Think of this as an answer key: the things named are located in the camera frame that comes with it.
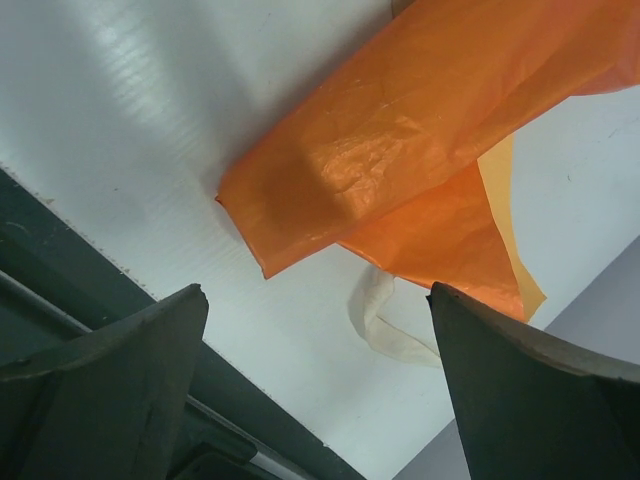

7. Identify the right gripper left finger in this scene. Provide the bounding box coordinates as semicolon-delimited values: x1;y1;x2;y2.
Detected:
1;284;209;479

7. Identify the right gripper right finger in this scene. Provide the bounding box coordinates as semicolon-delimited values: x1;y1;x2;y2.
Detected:
428;283;639;479

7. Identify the cream fabric ribbon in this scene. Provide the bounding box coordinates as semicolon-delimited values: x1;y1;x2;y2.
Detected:
347;265;443;369

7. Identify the orange wrapping paper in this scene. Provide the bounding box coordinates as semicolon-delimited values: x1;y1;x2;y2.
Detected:
217;1;639;321

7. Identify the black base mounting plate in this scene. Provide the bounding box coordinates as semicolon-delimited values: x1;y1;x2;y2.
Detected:
1;174;360;479

